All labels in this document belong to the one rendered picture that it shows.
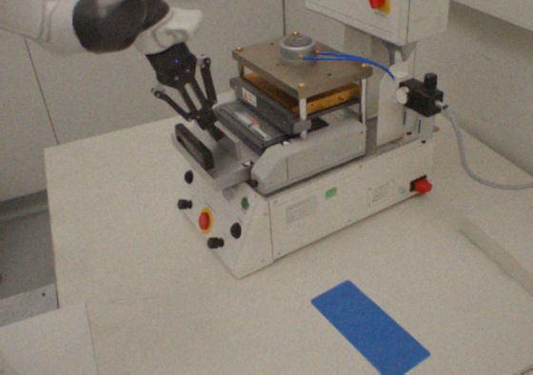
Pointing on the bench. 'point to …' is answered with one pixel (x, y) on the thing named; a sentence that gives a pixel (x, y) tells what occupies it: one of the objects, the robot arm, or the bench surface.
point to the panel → (220, 214)
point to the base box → (332, 204)
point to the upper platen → (335, 99)
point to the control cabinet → (382, 28)
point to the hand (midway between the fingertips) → (209, 125)
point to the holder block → (255, 136)
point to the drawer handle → (195, 146)
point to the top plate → (304, 65)
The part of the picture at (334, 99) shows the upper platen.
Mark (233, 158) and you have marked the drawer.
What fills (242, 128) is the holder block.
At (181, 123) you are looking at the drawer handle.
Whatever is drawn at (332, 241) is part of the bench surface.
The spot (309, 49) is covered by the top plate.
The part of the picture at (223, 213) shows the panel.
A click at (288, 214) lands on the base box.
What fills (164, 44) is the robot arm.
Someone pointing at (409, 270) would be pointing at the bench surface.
